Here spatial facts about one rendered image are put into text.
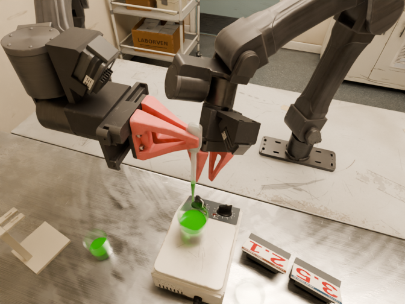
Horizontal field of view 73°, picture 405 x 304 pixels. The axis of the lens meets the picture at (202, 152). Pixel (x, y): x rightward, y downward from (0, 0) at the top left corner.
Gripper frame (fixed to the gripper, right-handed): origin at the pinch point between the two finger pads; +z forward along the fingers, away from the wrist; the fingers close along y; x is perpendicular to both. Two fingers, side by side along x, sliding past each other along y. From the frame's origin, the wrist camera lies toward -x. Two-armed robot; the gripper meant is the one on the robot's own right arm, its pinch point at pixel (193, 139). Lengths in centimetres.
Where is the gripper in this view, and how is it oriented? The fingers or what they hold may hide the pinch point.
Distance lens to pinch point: 32.8
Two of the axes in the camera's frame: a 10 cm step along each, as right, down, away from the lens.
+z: 9.6, 2.2, -1.9
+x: -0.2, 6.8, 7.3
